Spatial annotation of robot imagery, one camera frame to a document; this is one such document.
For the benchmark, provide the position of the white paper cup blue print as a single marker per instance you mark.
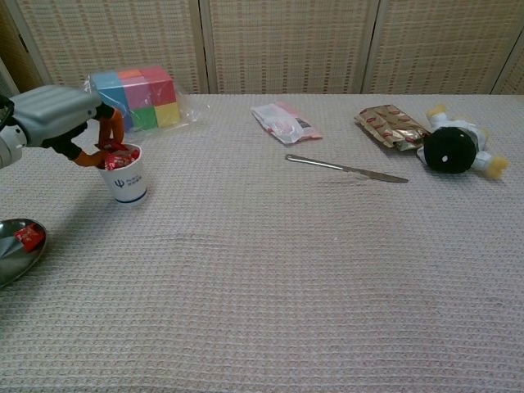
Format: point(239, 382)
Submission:
point(127, 184)

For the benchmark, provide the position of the colourful foam blocks clear bag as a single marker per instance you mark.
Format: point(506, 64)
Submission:
point(151, 98)

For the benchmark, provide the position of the plush doll black head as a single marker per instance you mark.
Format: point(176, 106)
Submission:
point(446, 151)

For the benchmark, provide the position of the metal dish of red candies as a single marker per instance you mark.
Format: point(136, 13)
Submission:
point(16, 266)

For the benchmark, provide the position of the white woven tablecloth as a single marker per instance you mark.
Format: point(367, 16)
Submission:
point(266, 266)

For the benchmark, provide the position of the silver table knife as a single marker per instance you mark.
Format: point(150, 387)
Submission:
point(327, 164)

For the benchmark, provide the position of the red candies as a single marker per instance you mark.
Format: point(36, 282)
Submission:
point(120, 159)

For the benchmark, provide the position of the pink white snack packet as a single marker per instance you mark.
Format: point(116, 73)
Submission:
point(282, 123)

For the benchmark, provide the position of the gold red-print snack packet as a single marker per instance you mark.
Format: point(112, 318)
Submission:
point(389, 125)

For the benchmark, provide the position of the left robot hand silver orange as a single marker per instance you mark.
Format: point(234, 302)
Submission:
point(53, 110)

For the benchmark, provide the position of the bamboo folding screen panel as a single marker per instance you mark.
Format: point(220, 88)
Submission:
point(286, 41)
point(12, 53)
point(513, 78)
point(114, 41)
point(442, 41)

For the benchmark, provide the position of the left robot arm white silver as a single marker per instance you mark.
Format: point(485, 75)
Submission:
point(10, 151)

